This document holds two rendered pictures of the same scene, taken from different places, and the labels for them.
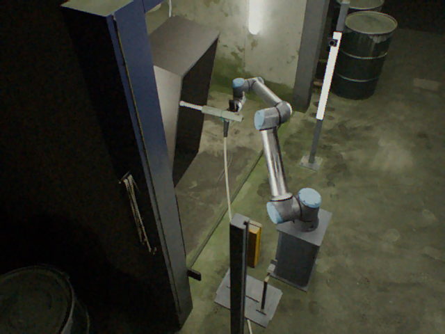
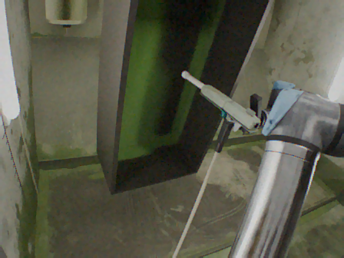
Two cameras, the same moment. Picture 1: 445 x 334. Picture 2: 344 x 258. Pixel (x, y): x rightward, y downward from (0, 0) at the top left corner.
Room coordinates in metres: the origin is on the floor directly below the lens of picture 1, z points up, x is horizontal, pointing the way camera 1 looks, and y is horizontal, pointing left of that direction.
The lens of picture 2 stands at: (1.35, -0.33, 1.47)
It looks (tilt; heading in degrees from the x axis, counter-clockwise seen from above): 30 degrees down; 35
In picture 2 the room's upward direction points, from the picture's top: 9 degrees clockwise
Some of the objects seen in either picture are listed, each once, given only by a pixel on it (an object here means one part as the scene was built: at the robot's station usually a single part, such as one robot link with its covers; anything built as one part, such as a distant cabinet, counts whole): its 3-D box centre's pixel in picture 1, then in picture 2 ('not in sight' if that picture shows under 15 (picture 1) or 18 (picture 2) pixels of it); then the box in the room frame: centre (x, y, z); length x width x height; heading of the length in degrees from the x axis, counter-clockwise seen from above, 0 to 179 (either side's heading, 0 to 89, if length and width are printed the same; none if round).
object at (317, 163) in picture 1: (311, 161); not in sight; (2.77, -0.96, 0.01); 0.20 x 0.20 x 0.01; 61
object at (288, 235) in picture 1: (298, 246); not in sight; (1.55, -0.58, 0.32); 0.31 x 0.31 x 0.64; 61
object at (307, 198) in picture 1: (306, 204); not in sight; (1.54, -0.57, 0.83); 0.17 x 0.15 x 0.18; 105
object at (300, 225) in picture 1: (305, 216); not in sight; (1.55, -0.58, 0.69); 0.19 x 0.19 x 0.10
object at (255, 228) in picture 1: (245, 242); not in sight; (0.87, -0.09, 1.42); 0.12 x 0.06 x 0.26; 61
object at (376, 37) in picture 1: (359, 58); not in sight; (4.10, -1.74, 0.44); 0.59 x 0.58 x 0.89; 166
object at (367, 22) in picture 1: (369, 23); not in sight; (4.10, -1.74, 0.86); 0.54 x 0.54 x 0.01
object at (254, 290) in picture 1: (249, 277); not in sight; (0.96, -0.14, 0.95); 0.26 x 0.15 x 0.32; 61
